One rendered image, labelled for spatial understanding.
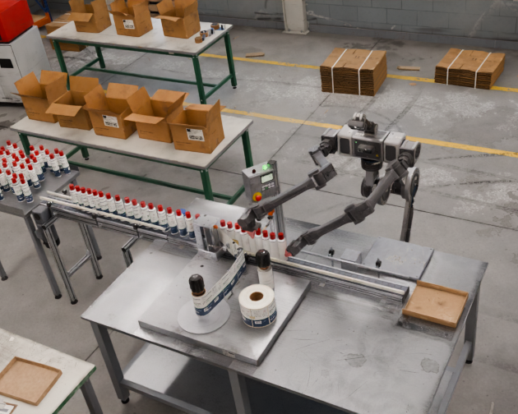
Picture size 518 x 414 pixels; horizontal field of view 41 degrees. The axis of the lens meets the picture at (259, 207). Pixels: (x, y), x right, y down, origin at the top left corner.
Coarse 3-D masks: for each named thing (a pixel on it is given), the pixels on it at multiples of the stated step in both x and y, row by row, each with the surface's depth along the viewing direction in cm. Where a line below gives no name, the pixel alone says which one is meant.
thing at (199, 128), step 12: (192, 108) 582; (204, 108) 580; (216, 108) 562; (180, 120) 580; (192, 120) 588; (204, 120) 583; (216, 120) 568; (180, 132) 567; (192, 132) 561; (204, 132) 556; (216, 132) 571; (180, 144) 574; (192, 144) 569; (204, 144) 563; (216, 144) 574
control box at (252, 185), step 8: (248, 168) 411; (256, 168) 410; (272, 168) 408; (248, 176) 404; (256, 176) 405; (248, 184) 407; (256, 184) 408; (264, 184) 410; (248, 192) 413; (256, 192) 411; (264, 192) 413; (272, 192) 416; (256, 200) 414
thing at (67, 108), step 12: (72, 84) 641; (84, 84) 636; (96, 84) 630; (72, 96) 648; (48, 108) 621; (60, 108) 617; (72, 108) 613; (60, 120) 635; (72, 120) 628; (84, 120) 622
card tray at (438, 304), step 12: (420, 288) 403; (432, 288) 401; (444, 288) 397; (420, 300) 395; (432, 300) 394; (444, 300) 393; (456, 300) 392; (408, 312) 386; (420, 312) 387; (432, 312) 386; (444, 312) 385; (456, 312) 384; (444, 324) 378; (456, 324) 377
